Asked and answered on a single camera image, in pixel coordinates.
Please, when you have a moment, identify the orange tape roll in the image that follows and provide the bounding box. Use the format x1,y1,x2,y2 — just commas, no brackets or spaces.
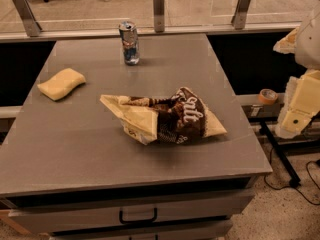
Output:
258,89,278,105

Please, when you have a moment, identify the black metal stand leg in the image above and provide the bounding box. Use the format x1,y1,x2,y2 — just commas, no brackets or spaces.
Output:
260,121,300,188

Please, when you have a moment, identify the yellow sponge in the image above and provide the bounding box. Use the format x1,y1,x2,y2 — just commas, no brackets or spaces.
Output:
37,68,86,101

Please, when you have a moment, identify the silver blue drink can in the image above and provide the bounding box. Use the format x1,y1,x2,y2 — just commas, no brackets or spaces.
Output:
119,21,140,65

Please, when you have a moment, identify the brown and cream chip bag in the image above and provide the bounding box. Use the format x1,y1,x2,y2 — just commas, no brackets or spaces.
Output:
100,87,227,145

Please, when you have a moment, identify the metal railing post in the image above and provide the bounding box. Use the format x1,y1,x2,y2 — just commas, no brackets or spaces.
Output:
231,0,251,30
153,0,165,33
12,0,42,37

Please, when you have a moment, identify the black floor cable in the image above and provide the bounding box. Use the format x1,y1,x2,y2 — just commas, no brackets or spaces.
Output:
263,146,320,207

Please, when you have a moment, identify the right metal railing post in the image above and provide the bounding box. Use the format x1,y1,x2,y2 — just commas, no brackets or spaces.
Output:
231,0,251,30

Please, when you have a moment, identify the upper drawer with black handle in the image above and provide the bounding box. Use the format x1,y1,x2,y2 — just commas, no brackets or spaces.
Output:
9,189,254,233

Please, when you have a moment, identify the middle metal railing post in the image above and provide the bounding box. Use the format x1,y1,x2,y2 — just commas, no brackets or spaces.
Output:
153,0,165,33

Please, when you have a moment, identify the lower drawer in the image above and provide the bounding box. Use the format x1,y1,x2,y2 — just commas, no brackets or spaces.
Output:
50,220,232,240

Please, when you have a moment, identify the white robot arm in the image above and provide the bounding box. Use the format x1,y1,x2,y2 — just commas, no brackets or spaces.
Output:
273,5,320,139

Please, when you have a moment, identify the grey drawer cabinet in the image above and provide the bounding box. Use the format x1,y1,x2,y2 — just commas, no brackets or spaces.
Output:
0,34,271,233

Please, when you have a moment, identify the left metal railing post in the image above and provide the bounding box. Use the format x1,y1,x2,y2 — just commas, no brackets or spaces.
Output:
12,0,42,37

